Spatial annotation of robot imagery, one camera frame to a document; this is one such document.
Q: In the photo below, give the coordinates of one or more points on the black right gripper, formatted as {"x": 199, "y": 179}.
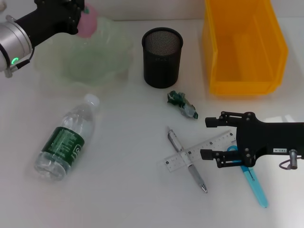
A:
{"x": 261, "y": 137}

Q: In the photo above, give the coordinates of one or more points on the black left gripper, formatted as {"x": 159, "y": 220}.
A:
{"x": 47, "y": 21}

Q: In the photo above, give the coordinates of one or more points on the pink toy peach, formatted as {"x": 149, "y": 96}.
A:
{"x": 89, "y": 23}

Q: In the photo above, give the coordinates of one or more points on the silver white ballpoint pen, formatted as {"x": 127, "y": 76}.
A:
{"x": 196, "y": 175}

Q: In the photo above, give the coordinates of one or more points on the transparent plastic ruler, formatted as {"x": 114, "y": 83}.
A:
{"x": 175, "y": 162}

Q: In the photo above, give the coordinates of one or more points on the green plastic wrapper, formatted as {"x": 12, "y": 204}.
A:
{"x": 183, "y": 104}

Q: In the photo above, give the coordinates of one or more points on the blue plastic scissors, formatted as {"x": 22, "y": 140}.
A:
{"x": 256, "y": 187}

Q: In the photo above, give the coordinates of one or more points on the clear green-label water bottle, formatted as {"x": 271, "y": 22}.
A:
{"x": 64, "y": 145}

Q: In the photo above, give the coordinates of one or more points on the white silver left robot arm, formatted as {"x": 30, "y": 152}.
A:
{"x": 12, "y": 40}

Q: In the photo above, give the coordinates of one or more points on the pale green glass fruit plate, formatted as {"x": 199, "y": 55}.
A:
{"x": 95, "y": 61}

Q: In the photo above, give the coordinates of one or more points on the black mesh pen holder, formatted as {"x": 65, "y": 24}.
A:
{"x": 161, "y": 64}

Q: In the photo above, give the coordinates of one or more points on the yellow plastic bin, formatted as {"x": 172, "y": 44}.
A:
{"x": 237, "y": 83}

